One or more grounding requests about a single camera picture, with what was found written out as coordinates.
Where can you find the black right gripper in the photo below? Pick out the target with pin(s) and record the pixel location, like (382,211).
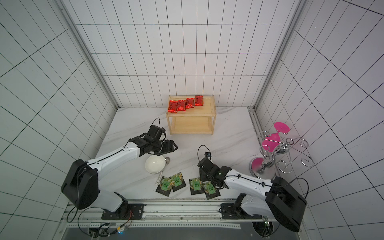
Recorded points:
(208,167)

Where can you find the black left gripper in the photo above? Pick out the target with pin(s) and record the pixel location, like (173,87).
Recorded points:
(169,147)

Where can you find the green tea bag three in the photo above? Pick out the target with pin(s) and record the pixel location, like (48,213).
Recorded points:
(196,186)

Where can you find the green tea bag two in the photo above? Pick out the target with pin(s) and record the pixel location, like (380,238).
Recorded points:
(178,182)

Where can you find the red tea bag one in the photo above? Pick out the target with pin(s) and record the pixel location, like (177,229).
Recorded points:
(173,106)

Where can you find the green tea bag one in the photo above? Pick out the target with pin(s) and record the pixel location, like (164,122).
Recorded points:
(165,186)

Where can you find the red tea bag two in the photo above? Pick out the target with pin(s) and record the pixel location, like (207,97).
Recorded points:
(181,106)

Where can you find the red tea bag three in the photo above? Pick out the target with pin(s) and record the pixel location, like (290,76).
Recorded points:
(190,103)

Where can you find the red tea bag four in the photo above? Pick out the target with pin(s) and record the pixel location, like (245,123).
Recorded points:
(199,101)

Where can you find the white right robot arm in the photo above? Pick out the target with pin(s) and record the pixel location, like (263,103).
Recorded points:
(258,199)

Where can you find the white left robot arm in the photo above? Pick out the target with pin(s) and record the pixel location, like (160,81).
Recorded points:
(81,185)

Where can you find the green tea bag four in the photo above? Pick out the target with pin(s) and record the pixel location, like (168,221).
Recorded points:
(210,190)

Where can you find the wooden two-tier shelf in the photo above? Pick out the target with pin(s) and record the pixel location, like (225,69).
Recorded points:
(198,120)

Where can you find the metal spoon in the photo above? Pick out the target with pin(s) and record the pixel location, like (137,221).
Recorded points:
(167,161)

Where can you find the white bowl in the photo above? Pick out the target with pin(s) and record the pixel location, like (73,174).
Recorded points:
(155,164)

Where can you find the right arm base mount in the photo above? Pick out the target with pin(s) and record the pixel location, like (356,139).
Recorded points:
(235,212)

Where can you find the chrome wire cup rack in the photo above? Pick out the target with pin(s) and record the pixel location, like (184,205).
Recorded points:
(284,162)

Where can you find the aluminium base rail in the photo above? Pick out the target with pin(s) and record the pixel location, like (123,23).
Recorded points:
(175,214)

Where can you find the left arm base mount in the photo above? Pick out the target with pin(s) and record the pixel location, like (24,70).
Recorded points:
(125,211)

